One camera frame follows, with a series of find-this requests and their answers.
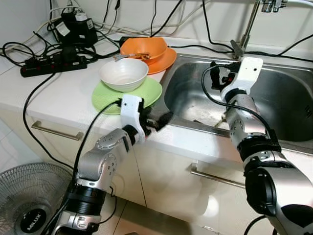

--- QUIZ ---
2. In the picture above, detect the short metal drawer handle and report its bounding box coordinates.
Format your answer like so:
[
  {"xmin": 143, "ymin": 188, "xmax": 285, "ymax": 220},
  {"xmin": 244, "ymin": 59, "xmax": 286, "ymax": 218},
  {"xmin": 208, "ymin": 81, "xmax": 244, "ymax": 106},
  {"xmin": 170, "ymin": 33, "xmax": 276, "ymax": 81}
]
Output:
[{"xmin": 32, "ymin": 121, "xmax": 85, "ymax": 141}]

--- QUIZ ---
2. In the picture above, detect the orange bowl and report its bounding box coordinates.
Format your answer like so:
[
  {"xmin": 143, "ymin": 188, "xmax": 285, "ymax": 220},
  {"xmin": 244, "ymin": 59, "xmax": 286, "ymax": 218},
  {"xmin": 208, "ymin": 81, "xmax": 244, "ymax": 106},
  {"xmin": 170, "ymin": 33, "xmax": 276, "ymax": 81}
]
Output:
[{"xmin": 120, "ymin": 37, "xmax": 168, "ymax": 66}]

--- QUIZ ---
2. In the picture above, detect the green plate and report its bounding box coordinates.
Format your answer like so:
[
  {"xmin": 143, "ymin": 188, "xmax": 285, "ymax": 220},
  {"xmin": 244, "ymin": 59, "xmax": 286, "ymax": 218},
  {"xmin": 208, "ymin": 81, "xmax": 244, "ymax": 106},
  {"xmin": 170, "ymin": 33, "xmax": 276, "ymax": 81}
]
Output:
[{"xmin": 91, "ymin": 77, "xmax": 163, "ymax": 115}]

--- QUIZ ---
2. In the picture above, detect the long metal drawer handle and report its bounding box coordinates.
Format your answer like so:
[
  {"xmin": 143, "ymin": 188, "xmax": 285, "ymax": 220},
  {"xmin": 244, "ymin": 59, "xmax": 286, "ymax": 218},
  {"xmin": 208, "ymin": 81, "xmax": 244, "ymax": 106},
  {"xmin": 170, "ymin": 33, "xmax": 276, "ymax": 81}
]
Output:
[{"xmin": 190, "ymin": 163, "xmax": 247, "ymax": 189}]

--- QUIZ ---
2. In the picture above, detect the cream kitchen base cabinet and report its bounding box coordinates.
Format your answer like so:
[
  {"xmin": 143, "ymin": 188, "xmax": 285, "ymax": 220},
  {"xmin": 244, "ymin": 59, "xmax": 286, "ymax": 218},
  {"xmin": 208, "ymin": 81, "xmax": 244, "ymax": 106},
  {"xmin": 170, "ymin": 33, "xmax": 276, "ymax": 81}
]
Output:
[{"xmin": 0, "ymin": 105, "xmax": 313, "ymax": 235}]

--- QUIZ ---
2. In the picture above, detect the black power strip cable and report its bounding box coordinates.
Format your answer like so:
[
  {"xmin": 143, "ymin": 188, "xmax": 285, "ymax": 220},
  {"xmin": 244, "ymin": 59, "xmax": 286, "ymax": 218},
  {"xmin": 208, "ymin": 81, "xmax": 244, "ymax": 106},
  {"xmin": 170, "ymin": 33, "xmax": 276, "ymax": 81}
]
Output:
[{"xmin": 23, "ymin": 72, "xmax": 74, "ymax": 169}]

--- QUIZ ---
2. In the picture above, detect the stainless steel sink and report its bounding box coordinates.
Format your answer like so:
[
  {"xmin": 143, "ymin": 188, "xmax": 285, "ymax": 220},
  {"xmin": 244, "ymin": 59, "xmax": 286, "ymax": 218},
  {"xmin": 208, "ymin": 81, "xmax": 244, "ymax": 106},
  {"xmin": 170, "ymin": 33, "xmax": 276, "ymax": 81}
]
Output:
[{"xmin": 159, "ymin": 53, "xmax": 313, "ymax": 155}]

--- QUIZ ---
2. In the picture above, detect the orange plate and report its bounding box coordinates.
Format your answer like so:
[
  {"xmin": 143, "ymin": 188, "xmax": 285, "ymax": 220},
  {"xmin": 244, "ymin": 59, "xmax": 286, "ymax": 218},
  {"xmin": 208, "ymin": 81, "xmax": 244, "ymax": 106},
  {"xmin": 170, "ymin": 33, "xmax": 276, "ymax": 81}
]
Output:
[{"xmin": 132, "ymin": 47, "xmax": 177, "ymax": 75}]

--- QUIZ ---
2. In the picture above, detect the black power strip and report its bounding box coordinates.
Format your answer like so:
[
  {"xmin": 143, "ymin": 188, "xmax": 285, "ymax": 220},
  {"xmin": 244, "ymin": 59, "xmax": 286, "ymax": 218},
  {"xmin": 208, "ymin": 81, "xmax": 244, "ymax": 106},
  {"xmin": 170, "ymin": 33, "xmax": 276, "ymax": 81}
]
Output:
[{"xmin": 21, "ymin": 55, "xmax": 88, "ymax": 78}]

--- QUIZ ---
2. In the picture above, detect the white bowl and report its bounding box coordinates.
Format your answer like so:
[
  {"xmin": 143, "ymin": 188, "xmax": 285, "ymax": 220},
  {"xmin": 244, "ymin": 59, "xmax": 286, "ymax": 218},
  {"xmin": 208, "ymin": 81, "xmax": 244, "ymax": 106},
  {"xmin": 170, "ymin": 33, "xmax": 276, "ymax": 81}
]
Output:
[{"xmin": 99, "ymin": 59, "xmax": 149, "ymax": 93}]

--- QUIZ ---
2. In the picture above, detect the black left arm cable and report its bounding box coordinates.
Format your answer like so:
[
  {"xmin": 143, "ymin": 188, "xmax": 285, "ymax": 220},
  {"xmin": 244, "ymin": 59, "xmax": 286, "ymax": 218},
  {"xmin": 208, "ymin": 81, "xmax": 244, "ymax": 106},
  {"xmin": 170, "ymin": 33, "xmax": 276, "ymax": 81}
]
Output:
[{"xmin": 72, "ymin": 99, "xmax": 123, "ymax": 196}]

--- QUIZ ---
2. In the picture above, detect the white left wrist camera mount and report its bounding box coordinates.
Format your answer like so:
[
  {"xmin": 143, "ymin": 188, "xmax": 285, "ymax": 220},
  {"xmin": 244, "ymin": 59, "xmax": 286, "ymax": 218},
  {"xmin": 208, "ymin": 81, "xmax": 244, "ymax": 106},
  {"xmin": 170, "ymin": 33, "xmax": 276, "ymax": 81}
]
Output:
[{"xmin": 120, "ymin": 94, "xmax": 147, "ymax": 142}]

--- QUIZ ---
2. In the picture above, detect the grey floor fan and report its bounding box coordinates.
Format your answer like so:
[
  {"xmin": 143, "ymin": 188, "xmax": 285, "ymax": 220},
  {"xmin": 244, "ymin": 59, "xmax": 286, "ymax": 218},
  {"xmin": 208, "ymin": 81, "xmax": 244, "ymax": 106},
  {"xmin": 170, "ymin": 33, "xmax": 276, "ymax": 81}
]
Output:
[{"xmin": 0, "ymin": 163, "xmax": 74, "ymax": 235}]

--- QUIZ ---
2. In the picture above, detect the chrome faucet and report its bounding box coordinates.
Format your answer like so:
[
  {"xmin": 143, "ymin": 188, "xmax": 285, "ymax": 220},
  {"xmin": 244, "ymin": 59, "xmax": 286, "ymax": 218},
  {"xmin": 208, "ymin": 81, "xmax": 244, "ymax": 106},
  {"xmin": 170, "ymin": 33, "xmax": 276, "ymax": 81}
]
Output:
[{"xmin": 231, "ymin": 0, "xmax": 289, "ymax": 60}]

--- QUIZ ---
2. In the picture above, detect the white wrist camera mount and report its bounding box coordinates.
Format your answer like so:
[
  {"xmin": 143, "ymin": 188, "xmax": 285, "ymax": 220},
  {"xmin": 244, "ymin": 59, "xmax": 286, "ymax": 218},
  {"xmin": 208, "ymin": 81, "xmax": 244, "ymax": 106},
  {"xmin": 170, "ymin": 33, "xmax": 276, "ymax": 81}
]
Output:
[
  {"xmin": 221, "ymin": 57, "xmax": 264, "ymax": 101},
  {"xmin": 120, "ymin": 94, "xmax": 147, "ymax": 142}
]

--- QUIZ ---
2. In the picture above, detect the black battery charger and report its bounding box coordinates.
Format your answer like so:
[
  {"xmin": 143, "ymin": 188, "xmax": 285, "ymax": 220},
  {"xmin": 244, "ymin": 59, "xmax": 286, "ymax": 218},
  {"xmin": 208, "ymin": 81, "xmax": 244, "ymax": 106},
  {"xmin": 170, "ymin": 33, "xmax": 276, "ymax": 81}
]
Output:
[{"xmin": 54, "ymin": 10, "xmax": 98, "ymax": 47}]

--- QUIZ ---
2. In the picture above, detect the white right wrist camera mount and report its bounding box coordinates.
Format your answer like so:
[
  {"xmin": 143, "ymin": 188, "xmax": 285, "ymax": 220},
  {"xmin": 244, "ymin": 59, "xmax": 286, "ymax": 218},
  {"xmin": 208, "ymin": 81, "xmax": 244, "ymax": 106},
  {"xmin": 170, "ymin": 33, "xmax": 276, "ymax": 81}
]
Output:
[{"xmin": 221, "ymin": 57, "xmax": 264, "ymax": 101}]

